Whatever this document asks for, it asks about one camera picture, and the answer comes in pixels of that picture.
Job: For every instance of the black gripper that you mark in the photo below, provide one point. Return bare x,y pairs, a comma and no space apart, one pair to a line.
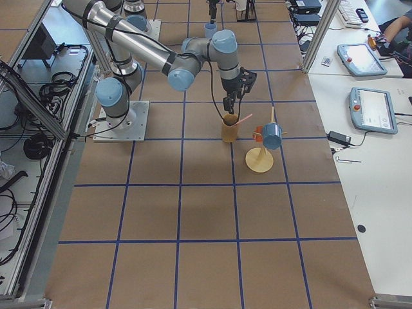
231,85
212,5

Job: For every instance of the pink chopstick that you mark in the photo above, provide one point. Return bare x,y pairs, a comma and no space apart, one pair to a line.
243,119

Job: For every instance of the light blue plastic cup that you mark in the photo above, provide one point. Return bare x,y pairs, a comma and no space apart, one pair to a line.
210,29

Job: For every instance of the person forearm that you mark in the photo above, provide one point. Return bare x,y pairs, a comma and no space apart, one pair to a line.
397,25

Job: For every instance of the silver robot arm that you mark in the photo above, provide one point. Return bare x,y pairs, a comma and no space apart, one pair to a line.
180,68
137,7

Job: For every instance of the bamboo wooden cup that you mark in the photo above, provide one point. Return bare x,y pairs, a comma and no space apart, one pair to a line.
229,128

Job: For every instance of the orange cup on stand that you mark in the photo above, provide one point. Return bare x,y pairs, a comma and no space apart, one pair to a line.
257,134

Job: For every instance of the blue cup on stand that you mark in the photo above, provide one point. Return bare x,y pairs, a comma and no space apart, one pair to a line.
272,136

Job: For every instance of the wooden mug tree stand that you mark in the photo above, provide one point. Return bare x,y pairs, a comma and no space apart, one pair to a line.
259,159

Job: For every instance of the black power adapter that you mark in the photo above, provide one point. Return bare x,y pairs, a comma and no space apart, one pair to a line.
339,138

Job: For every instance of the allen key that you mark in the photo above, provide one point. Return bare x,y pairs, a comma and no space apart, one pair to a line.
346,161

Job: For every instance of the teach pendant far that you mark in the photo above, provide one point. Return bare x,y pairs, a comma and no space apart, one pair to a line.
360,60

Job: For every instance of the teach pendant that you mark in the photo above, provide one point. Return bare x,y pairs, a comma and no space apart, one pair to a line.
360,60
372,110

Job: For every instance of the white keyboard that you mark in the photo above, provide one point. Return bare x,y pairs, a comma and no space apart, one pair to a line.
348,15

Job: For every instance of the teach pendant near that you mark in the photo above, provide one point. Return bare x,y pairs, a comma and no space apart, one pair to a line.
372,110

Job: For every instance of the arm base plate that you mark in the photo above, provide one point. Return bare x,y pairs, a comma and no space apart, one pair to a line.
153,27
133,128

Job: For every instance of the aluminium frame post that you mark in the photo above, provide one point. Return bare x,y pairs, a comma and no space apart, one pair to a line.
323,26

